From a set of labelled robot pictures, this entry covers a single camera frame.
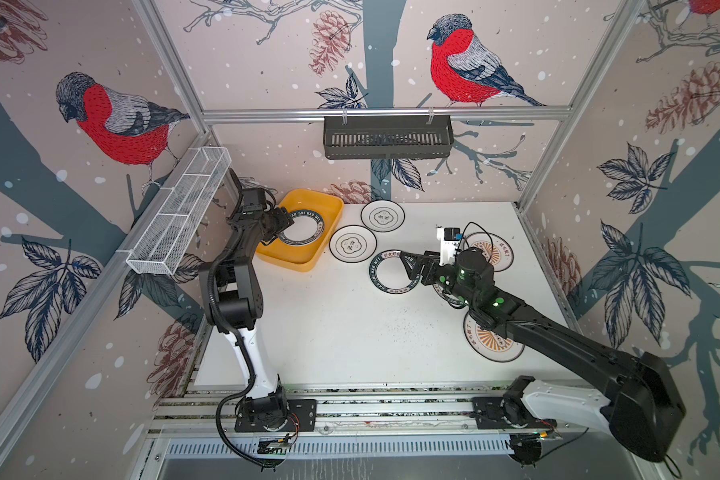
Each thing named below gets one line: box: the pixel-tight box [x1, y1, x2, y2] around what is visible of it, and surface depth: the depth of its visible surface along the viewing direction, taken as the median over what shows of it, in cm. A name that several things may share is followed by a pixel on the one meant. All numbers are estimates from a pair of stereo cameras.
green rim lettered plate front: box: [278, 209, 325, 247], surface depth 115 cm
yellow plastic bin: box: [256, 189, 345, 272], surface depth 116 cm
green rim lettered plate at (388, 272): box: [369, 249, 421, 295], surface depth 100 cm
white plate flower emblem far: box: [360, 200, 406, 233], surface depth 120 cm
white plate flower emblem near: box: [329, 224, 378, 264], surface depth 112 cm
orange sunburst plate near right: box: [463, 310, 525, 362], surface depth 85 cm
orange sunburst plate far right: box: [463, 232, 514, 272], surface depth 109 cm
